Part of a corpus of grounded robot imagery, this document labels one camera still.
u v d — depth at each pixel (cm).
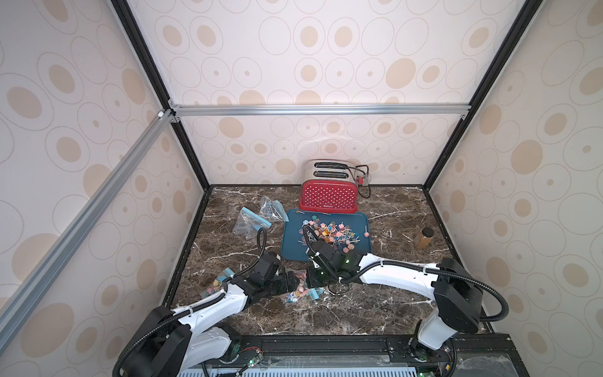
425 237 92
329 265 62
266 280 66
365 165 113
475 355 74
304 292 83
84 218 55
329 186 98
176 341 40
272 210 101
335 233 99
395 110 187
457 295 44
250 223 103
